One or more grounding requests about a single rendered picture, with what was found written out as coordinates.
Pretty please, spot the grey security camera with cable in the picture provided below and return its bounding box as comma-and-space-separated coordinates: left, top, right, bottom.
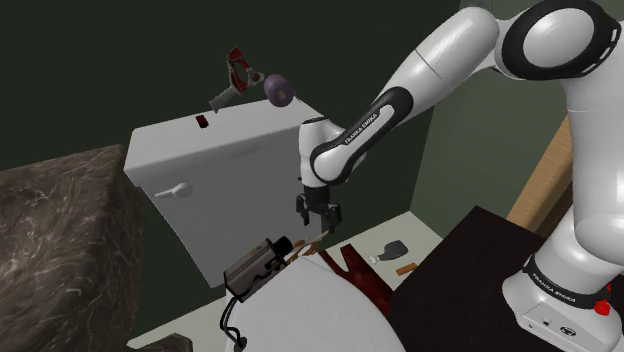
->
218, 235, 295, 351

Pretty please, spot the black flat bottle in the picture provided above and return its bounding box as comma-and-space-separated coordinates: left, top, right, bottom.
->
367, 239, 409, 264

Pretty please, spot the orange brown stick bundle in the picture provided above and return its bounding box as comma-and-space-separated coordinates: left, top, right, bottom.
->
286, 231, 329, 265

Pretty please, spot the dark robot stand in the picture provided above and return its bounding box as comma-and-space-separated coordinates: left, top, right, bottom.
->
387, 205, 624, 352

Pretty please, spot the red grey tape dispenser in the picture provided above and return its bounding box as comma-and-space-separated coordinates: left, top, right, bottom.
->
208, 46, 266, 115

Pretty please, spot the dark marble stone block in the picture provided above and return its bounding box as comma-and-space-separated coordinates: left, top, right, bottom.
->
0, 143, 147, 352

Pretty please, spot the purple tape roll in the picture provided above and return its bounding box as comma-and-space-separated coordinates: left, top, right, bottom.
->
263, 73, 295, 108

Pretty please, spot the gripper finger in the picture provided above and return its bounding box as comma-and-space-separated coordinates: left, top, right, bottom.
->
295, 193, 311, 227
324, 204, 343, 235

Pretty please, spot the dark red forked shape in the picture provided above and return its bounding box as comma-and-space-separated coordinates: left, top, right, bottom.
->
318, 243, 394, 319

